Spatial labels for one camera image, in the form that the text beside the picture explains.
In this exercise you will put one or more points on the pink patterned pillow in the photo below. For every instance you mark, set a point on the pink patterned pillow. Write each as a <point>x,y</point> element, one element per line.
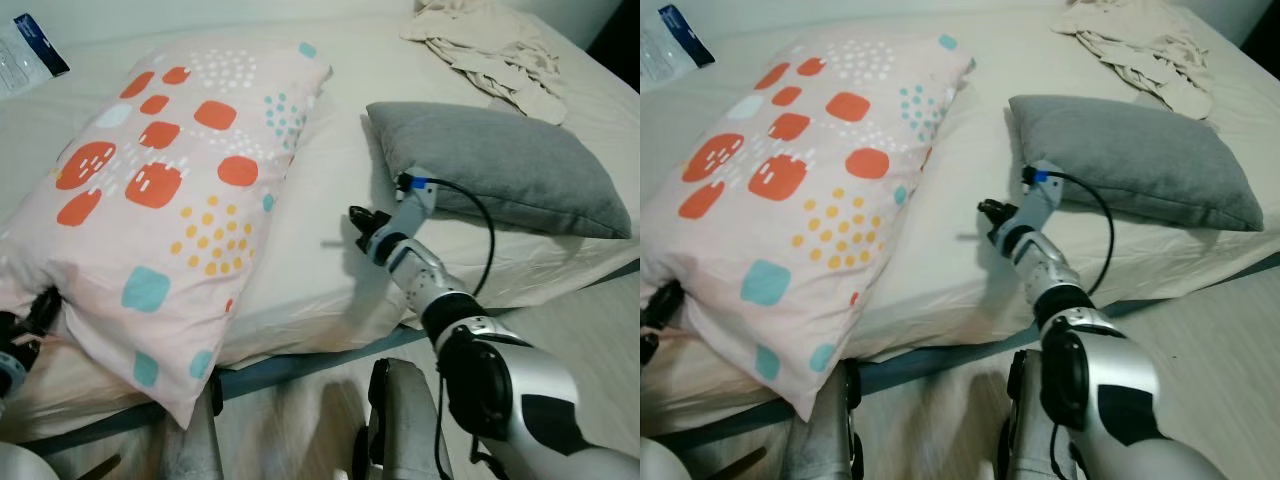
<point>800,190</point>
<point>160,200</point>

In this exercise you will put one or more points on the grey robot leg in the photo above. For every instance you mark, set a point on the grey robot leg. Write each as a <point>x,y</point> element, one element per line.
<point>400,430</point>
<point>195,440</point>
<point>1030,430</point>
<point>825,440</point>

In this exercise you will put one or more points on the blue and white packet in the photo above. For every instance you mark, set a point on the blue and white packet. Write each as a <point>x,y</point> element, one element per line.
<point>672,45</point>
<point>25,55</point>

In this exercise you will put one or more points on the beige sheeted mattress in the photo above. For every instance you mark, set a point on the beige sheeted mattress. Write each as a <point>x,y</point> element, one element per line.
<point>960,150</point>
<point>320,230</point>

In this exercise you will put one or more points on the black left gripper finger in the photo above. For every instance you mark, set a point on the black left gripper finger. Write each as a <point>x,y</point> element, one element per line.
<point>44,308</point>
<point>670,298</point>

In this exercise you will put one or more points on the grey left robot leg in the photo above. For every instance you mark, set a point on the grey left robot leg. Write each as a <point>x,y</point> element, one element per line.
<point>825,440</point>
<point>195,440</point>

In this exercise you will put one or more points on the crumpled beige clothes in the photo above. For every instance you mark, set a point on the crumpled beige clothes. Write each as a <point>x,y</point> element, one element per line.
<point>490,50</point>
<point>1140,45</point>

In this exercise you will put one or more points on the grey pillow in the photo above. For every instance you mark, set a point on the grey pillow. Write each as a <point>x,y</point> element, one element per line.
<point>500,165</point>
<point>1140,158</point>

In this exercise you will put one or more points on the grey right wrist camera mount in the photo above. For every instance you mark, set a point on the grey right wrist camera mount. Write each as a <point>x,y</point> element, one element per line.
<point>1042,200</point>
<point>417,205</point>

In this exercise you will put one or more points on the blue grey bed base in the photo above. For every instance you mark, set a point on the blue grey bed base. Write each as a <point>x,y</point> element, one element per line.
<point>940,368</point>
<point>300,360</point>

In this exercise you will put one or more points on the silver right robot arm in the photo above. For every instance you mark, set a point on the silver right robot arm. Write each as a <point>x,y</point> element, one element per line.
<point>1110,390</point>
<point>510,390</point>

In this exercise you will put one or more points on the grey right robot leg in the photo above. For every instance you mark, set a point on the grey right robot leg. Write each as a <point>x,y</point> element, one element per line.
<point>400,430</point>
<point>1030,430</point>

